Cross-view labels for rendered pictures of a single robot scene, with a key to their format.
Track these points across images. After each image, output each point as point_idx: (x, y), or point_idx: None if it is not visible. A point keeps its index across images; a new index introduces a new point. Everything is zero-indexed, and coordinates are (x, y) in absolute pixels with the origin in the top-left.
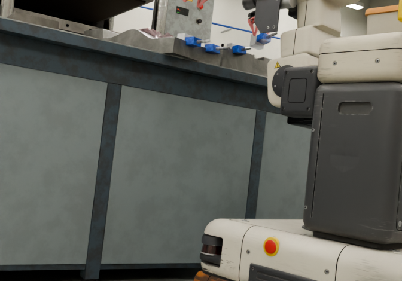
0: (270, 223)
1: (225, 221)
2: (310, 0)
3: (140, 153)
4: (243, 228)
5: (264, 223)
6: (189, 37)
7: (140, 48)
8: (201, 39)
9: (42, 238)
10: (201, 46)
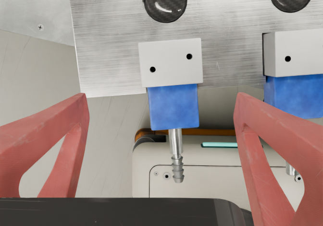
0: (183, 193)
1: (141, 171)
2: None
3: None
4: (137, 195)
5: (177, 190)
6: (149, 106)
7: (8, 31)
8: (195, 127)
9: None
10: (266, 64)
